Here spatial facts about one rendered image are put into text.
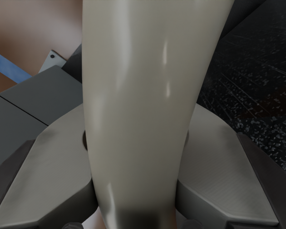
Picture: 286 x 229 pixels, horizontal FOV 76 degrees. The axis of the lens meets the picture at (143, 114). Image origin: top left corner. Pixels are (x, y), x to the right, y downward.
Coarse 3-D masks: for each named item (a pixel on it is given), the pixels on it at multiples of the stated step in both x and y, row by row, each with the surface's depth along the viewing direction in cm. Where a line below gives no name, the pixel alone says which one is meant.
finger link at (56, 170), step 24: (72, 120) 9; (48, 144) 8; (72, 144) 8; (24, 168) 7; (48, 168) 7; (72, 168) 7; (24, 192) 6; (48, 192) 6; (72, 192) 6; (0, 216) 5; (24, 216) 5; (48, 216) 5; (72, 216) 6
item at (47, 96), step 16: (48, 64) 97; (32, 80) 76; (48, 80) 83; (64, 80) 92; (0, 96) 60; (16, 96) 65; (32, 96) 70; (48, 96) 76; (64, 96) 83; (80, 96) 91; (0, 112) 57; (16, 112) 60; (32, 112) 65; (48, 112) 70; (64, 112) 76; (0, 128) 53; (16, 128) 56; (32, 128) 60; (0, 144) 50; (16, 144) 53; (0, 160) 47
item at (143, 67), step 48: (96, 0) 3; (144, 0) 3; (192, 0) 3; (96, 48) 3; (144, 48) 3; (192, 48) 3; (96, 96) 4; (144, 96) 3; (192, 96) 4; (96, 144) 4; (144, 144) 4; (96, 192) 6; (144, 192) 5
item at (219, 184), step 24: (192, 120) 9; (216, 120) 9; (192, 144) 7; (216, 144) 7; (240, 144) 7; (192, 168) 6; (216, 168) 6; (240, 168) 6; (192, 192) 6; (216, 192) 6; (240, 192) 6; (192, 216) 6; (216, 216) 5; (240, 216) 5; (264, 216) 5
